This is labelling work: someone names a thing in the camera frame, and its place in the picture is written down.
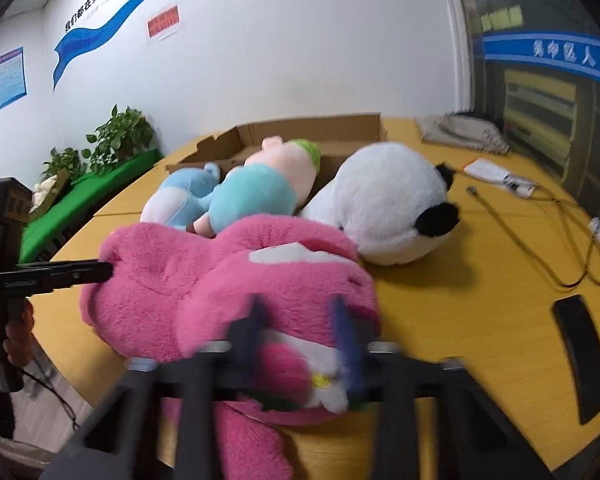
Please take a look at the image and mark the black smartphone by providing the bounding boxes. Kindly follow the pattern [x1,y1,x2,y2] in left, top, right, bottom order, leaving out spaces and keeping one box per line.
[551,294,600,426]

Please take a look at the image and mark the shelf rack behind glass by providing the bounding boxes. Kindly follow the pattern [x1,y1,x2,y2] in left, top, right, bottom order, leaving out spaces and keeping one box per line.
[502,67,578,171]

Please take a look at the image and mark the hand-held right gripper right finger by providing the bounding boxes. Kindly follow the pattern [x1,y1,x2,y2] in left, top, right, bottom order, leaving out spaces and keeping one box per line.
[331,295,556,480]

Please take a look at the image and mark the small potted plant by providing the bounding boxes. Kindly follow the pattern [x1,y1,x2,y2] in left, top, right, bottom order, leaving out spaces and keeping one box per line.
[42,147,88,186]

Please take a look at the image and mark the black cable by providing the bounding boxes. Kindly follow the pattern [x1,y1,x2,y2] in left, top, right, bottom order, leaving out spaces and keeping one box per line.
[0,352,81,427]

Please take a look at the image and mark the row of yellow sticky notes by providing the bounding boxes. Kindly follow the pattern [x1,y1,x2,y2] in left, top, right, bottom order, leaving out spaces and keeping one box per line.
[480,7,526,32]

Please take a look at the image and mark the pink plush toy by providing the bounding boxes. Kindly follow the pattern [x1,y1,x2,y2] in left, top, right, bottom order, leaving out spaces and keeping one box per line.
[79,213,381,480]

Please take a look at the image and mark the cardboard box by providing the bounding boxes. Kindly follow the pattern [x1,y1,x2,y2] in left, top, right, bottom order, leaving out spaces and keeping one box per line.
[165,112,388,211]

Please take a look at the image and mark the large potted plant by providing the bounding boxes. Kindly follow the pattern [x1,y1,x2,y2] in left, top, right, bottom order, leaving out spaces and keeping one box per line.
[86,105,156,176]

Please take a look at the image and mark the blue stripe window sticker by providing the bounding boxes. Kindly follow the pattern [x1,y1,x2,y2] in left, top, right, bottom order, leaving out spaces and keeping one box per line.
[482,30,600,88]

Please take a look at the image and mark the white paper card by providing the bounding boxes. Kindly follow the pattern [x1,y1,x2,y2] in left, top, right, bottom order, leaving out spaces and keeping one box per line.
[464,157,538,197]

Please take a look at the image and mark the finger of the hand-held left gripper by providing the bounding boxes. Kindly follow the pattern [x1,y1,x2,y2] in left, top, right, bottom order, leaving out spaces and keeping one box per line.
[50,258,114,292]

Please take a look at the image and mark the blue plush toy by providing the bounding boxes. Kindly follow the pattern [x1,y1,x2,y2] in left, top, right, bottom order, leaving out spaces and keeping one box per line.
[140,162,226,233]

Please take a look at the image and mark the blue wave wall decal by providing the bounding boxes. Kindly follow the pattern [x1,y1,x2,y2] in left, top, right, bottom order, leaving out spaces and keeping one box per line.
[52,0,301,91]

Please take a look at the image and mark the beige bag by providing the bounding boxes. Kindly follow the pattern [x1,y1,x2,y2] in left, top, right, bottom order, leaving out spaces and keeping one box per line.
[30,170,72,217]

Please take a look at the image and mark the blue wall poster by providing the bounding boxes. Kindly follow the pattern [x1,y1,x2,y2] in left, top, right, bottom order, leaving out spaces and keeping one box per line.
[0,46,28,112]

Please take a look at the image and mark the green bench mat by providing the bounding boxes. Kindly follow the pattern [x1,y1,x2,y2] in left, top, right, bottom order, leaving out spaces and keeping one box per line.
[19,149,163,265]

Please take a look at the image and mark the person's left hand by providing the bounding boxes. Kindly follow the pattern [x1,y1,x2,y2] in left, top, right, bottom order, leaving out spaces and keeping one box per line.
[4,299,36,367]

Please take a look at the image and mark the white panda plush toy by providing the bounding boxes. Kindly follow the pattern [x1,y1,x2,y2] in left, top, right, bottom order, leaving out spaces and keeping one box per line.
[300,141,462,267]

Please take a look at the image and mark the red wall notice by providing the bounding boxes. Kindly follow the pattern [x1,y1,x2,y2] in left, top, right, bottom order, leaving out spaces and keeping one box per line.
[146,4,182,41]

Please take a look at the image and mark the grey cloth bag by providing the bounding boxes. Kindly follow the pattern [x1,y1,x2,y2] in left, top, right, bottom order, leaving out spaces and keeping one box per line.
[414,112,511,155]

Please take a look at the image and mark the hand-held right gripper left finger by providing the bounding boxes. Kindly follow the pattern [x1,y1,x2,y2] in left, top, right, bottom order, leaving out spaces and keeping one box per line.
[40,297,271,480]

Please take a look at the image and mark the pig plush toy teal clothes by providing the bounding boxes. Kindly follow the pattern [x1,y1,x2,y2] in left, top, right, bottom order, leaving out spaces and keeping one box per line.
[187,136,323,235]

